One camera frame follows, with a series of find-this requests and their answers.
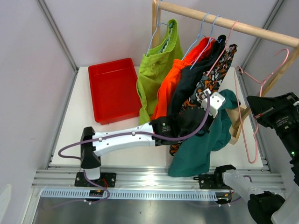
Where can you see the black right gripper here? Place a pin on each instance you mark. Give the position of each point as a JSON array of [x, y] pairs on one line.
[[259, 104]]

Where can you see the pink hanger of teal shorts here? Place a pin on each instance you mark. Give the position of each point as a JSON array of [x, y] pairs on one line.
[[243, 116]]

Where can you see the pink hanger of camouflage shorts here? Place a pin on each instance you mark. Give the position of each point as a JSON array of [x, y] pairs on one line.
[[226, 44]]

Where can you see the teal green shorts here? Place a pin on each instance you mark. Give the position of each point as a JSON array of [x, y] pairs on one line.
[[192, 156]]

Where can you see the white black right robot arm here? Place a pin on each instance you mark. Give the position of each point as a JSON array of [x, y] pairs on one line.
[[264, 206]]

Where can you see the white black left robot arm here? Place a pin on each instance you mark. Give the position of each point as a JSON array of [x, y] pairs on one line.
[[166, 130]]

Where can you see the orange grey camouflage shorts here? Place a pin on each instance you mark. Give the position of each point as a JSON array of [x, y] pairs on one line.
[[214, 80]]

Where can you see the black shorts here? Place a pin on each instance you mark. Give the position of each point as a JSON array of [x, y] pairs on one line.
[[190, 77]]

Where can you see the lime green shorts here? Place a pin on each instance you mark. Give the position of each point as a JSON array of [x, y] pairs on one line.
[[155, 66]]

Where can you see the blue hanger of green shorts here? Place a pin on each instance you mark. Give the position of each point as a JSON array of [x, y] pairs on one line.
[[156, 23]]

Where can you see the wooden clothes rack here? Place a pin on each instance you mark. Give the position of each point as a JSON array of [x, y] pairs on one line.
[[261, 33]]

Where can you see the red plastic bin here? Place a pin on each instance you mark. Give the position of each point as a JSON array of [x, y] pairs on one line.
[[113, 91]]

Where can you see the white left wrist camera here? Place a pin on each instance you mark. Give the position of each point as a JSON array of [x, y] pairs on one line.
[[216, 102]]

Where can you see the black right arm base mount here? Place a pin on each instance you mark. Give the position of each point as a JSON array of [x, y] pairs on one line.
[[210, 181]]

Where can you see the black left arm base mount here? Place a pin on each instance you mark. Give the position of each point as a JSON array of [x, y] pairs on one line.
[[106, 180]]

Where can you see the slotted grey cable duct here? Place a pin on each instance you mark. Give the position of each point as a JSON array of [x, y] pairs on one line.
[[193, 195]]

